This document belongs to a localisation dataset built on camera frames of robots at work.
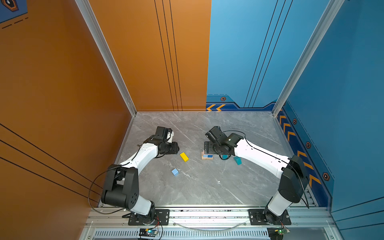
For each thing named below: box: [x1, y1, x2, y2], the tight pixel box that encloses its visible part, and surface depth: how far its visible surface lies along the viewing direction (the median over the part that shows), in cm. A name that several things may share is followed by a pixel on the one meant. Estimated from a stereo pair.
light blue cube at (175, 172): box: [171, 168, 180, 177], surface depth 88 cm
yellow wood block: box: [179, 152, 190, 163], surface depth 96 cm
